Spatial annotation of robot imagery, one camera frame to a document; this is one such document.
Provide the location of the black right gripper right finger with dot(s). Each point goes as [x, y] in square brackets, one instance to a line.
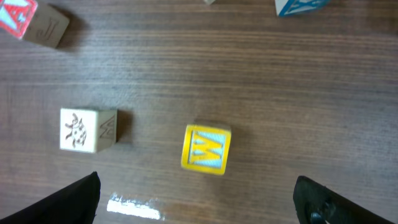
[315, 203]

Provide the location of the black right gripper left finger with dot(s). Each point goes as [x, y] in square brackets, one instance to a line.
[75, 203]

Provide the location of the ladybug picture block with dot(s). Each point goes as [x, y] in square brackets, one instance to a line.
[88, 131]

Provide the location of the yellow W letter block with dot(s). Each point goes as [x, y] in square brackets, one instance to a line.
[206, 148]

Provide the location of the red A letter block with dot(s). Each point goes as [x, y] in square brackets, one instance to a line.
[33, 21]

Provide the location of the white blue picture block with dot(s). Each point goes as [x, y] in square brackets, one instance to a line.
[292, 7]

